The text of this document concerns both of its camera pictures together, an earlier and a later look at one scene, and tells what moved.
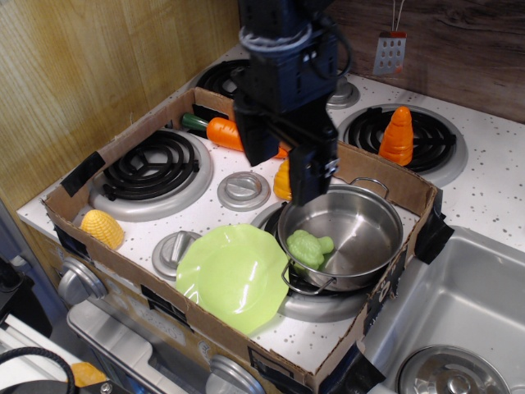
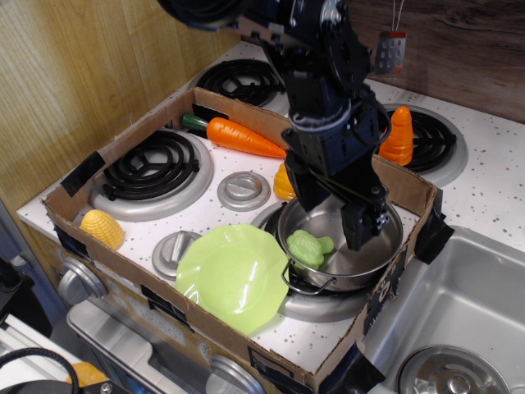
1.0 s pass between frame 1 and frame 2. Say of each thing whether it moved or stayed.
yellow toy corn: stayed
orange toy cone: stayed
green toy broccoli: stayed
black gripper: moved
